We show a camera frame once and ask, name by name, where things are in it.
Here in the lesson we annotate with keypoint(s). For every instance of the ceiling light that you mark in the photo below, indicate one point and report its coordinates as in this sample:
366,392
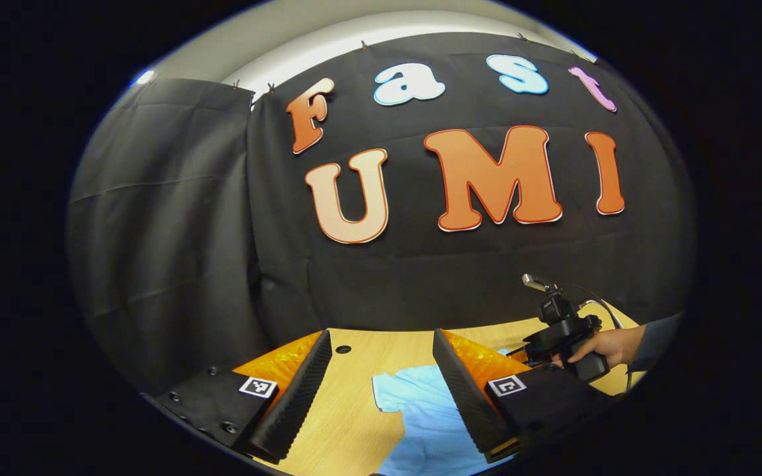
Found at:
145,77

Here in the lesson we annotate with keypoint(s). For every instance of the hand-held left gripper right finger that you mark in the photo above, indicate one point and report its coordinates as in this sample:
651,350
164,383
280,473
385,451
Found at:
464,396

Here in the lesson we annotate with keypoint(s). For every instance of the light blue T-shirt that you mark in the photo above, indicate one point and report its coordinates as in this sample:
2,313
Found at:
427,410

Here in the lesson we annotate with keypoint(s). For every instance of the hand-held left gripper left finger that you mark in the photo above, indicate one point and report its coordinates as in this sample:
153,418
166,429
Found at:
295,396

